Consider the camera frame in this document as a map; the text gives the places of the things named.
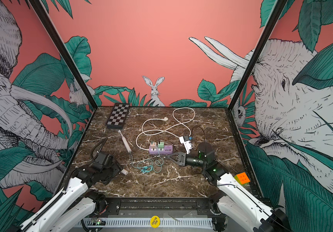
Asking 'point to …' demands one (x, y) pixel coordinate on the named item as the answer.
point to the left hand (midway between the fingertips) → (122, 168)
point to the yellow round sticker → (155, 221)
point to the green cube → (161, 145)
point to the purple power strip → (167, 149)
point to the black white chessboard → (117, 116)
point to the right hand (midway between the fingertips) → (168, 157)
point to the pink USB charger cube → (154, 145)
